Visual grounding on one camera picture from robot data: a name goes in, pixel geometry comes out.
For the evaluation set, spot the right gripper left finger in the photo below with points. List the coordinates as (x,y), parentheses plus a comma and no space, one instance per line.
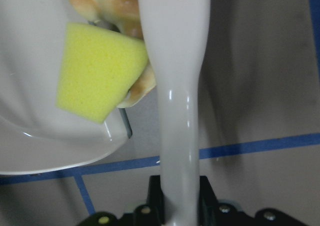
(155,198)

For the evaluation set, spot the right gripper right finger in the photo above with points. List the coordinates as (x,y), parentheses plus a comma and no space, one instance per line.
(207,202)

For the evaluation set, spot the beige plastic dustpan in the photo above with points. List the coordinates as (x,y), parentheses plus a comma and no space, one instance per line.
(55,168)

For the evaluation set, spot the yellow green sponge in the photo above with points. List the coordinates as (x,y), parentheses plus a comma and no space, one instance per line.
(98,68)

